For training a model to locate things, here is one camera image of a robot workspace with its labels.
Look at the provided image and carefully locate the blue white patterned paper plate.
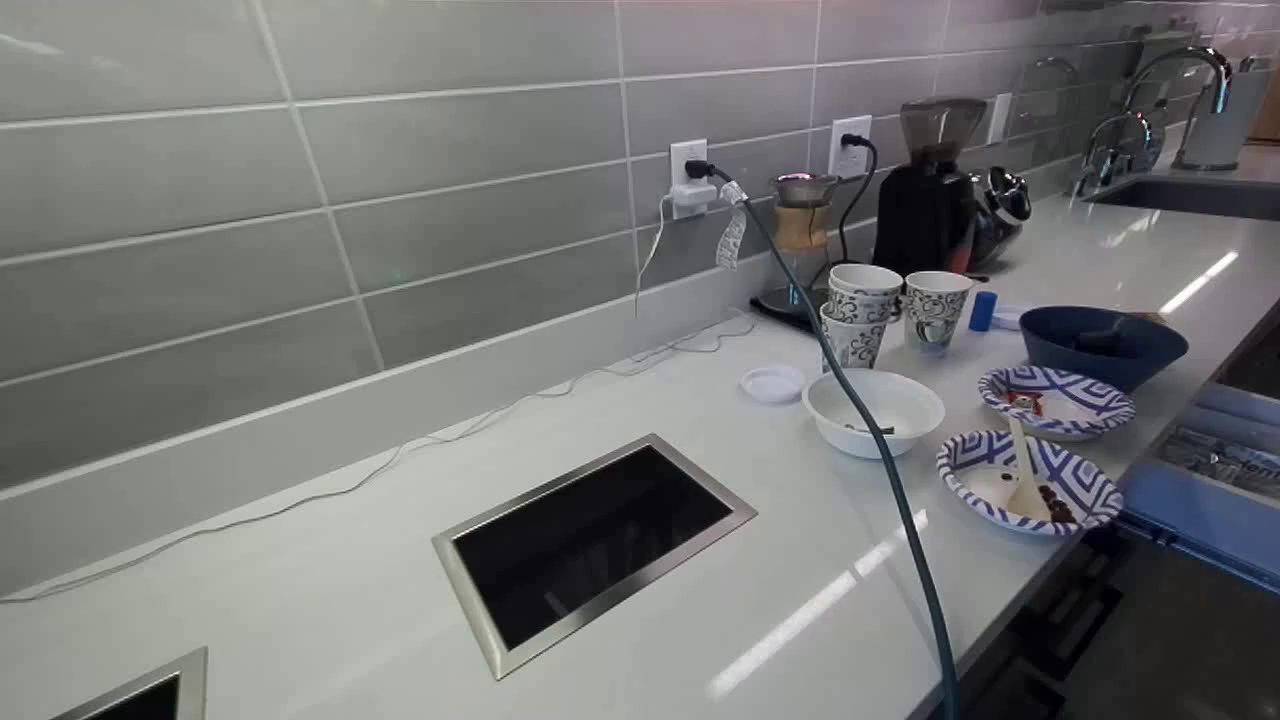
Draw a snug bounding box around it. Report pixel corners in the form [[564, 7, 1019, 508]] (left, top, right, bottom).
[[931, 426, 1127, 545], [975, 359, 1136, 444]]

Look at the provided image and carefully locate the white bowl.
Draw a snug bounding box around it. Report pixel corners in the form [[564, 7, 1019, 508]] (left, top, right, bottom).
[[801, 365, 949, 466]]

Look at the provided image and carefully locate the dark blue bowl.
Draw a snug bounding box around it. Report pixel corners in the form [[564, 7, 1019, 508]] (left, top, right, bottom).
[[1016, 304, 1192, 396]]

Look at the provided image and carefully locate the white round lid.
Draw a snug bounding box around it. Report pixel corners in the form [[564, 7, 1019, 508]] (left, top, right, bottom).
[[735, 359, 812, 407]]

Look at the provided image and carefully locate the white plug adapter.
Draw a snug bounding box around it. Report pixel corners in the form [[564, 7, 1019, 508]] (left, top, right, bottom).
[[661, 175, 751, 224]]

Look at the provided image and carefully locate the large steel framed counter opening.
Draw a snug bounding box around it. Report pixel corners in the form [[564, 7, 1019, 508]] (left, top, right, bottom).
[[433, 433, 758, 683]]

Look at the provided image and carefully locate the glass pour-over carafe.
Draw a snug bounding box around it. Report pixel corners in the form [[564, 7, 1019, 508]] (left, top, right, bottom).
[[751, 167, 843, 326]]

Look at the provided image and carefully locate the patterned paper cup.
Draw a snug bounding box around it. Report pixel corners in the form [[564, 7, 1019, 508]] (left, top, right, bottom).
[[815, 296, 892, 373], [823, 260, 906, 333], [900, 270, 975, 355]]

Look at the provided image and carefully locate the black coffee grinder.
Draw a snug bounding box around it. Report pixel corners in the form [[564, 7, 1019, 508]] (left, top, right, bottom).
[[870, 92, 990, 281]]

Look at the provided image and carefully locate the white bottle blue cap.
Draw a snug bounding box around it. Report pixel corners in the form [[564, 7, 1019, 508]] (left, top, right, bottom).
[[963, 285, 1005, 336]]

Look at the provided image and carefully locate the silver kettle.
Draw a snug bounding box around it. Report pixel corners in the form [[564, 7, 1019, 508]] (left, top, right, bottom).
[[967, 163, 1034, 263]]

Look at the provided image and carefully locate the white plastic spoon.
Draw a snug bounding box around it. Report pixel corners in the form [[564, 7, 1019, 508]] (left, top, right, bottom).
[[999, 411, 1055, 524]]

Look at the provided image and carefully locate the black under-counter cabinet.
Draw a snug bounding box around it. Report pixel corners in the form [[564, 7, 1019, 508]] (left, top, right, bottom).
[[917, 524, 1136, 720]]

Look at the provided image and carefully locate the small chrome faucet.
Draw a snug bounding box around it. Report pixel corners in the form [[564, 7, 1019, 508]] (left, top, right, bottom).
[[1067, 110, 1162, 206]]

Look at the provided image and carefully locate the steel sink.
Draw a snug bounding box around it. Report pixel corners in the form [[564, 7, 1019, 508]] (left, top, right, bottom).
[[1083, 171, 1280, 224]]

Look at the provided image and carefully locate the white blue open drawer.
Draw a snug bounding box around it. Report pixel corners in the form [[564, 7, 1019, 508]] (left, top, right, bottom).
[[1114, 378, 1280, 595]]

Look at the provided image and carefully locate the small steel framed counter opening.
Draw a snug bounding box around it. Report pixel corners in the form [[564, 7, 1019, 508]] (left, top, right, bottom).
[[50, 646, 212, 720]]

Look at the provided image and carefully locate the tall chrome faucet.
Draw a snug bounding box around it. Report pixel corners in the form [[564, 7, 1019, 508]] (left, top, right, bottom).
[[1114, 42, 1235, 126]]

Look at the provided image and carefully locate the thin white cable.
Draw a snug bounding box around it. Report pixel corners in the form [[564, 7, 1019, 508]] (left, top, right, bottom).
[[0, 185, 755, 611]]

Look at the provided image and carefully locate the white wall outlet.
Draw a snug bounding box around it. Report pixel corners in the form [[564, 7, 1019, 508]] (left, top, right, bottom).
[[823, 111, 874, 181], [985, 88, 1016, 149], [662, 137, 715, 224]]

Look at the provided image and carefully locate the teal cable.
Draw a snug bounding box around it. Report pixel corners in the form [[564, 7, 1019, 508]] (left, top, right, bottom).
[[682, 155, 967, 720]]

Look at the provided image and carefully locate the black plug with cable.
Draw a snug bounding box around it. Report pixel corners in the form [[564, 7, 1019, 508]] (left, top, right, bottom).
[[833, 130, 885, 263]]

